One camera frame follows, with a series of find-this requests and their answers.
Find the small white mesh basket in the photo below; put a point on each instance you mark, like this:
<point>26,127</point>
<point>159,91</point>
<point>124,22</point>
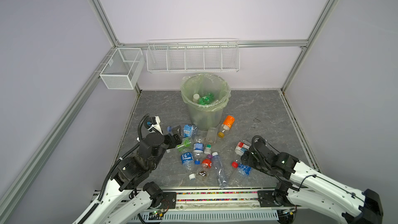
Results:
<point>123,69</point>

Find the orange label bottle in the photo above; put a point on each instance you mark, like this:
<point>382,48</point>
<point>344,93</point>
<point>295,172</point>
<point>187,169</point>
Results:
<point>226,126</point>

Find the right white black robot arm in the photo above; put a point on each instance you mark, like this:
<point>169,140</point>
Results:
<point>300,185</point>

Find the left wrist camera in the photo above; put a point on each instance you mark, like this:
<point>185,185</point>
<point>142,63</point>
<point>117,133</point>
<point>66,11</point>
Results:
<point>152,124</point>

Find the clear square plastic container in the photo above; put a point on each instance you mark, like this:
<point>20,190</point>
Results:
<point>211,136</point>

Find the red label scenic bottle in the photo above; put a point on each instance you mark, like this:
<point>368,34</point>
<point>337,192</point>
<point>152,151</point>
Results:
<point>239,150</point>

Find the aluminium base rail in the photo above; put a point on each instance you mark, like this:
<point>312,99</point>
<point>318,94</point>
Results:
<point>216,201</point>

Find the light green label bottle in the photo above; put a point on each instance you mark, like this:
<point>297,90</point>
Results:
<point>186,144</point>

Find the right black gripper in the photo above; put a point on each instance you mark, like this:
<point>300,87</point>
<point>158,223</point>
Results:
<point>244,157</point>

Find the blue label bottle blue cap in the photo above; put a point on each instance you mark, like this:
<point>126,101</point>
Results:
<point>198,152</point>

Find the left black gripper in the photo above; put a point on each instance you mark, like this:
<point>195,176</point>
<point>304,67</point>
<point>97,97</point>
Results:
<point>177,136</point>

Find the long white wire basket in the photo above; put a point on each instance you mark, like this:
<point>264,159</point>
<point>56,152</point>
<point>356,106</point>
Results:
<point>193,55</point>

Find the dark green soda bottle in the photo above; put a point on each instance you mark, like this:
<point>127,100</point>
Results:
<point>207,99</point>

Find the green-lined mesh waste bin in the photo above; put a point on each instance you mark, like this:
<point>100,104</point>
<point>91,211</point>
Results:
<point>205,116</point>

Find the red cap cola bottle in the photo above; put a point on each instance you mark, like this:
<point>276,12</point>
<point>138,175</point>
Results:
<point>204,169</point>

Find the small green cap bottle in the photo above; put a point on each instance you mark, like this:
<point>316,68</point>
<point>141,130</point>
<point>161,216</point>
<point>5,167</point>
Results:
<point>207,149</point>

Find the yellow stripe white cap bottle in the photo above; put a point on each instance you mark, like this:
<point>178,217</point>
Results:
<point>196,98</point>

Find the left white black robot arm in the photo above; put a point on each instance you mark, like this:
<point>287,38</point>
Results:
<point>124,186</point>

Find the crushed light blue label bottle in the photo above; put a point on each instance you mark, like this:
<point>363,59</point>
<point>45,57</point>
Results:
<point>189,130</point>

